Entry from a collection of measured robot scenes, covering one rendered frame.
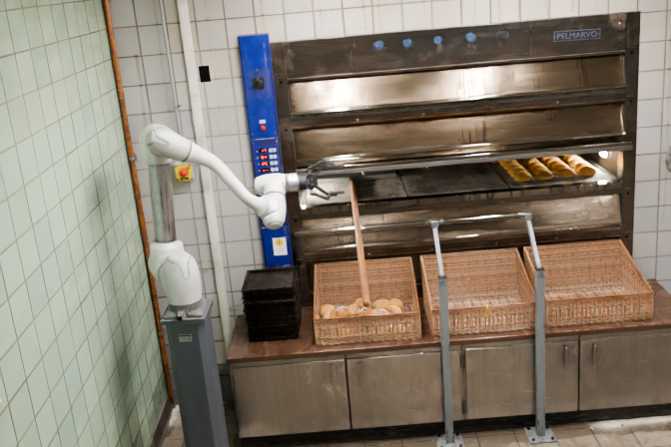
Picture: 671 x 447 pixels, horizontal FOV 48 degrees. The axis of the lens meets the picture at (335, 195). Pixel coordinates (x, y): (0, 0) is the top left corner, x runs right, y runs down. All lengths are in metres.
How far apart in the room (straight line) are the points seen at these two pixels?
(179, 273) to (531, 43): 2.17
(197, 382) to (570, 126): 2.36
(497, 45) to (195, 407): 2.38
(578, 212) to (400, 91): 1.23
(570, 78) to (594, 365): 1.51
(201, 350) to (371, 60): 1.73
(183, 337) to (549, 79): 2.31
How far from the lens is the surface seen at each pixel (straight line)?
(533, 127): 4.26
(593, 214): 4.50
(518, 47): 4.19
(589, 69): 4.31
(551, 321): 4.16
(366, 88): 4.09
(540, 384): 4.14
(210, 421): 3.74
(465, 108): 4.16
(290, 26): 4.04
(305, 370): 4.01
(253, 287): 4.03
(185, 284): 3.45
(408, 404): 4.14
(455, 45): 4.12
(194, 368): 3.61
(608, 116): 4.39
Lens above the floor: 2.45
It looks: 17 degrees down
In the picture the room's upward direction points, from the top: 5 degrees counter-clockwise
